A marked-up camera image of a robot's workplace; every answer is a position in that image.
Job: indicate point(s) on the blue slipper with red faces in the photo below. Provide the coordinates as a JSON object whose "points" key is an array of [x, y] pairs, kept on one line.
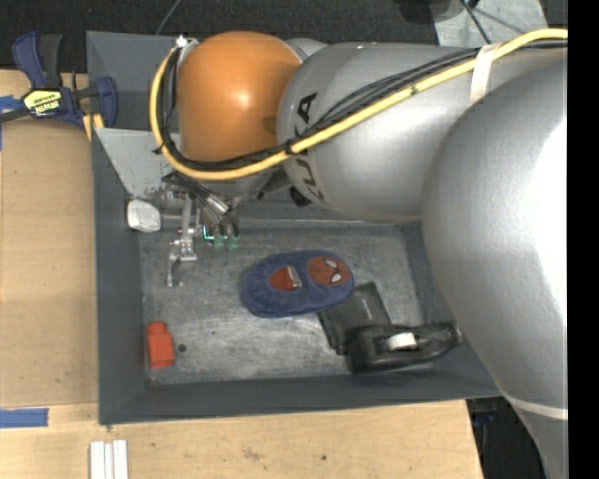
{"points": [[289, 295]]}

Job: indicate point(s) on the black tape dispenser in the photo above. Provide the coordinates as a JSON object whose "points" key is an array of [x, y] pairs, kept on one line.
{"points": [[404, 344]]}

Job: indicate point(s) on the red plastic block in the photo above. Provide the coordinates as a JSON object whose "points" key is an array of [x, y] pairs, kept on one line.
{"points": [[159, 346]]}

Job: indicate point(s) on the pale brown flat board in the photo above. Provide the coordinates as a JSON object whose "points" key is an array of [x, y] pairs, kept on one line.
{"points": [[47, 267]]}

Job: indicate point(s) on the dark grey flat case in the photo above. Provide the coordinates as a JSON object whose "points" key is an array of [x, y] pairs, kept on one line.
{"points": [[362, 305]]}

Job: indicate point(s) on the black cylinder on white bracket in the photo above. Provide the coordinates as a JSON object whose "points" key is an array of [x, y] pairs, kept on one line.
{"points": [[300, 196]]}

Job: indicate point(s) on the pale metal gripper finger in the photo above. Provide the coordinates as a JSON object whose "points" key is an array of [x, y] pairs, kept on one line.
{"points": [[173, 270], [190, 252]]}

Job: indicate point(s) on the grey metal bin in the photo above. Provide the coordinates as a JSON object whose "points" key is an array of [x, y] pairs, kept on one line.
{"points": [[259, 347]]}

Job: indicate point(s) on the white rounded plastic object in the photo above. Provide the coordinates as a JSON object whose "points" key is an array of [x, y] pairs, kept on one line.
{"points": [[143, 216]]}

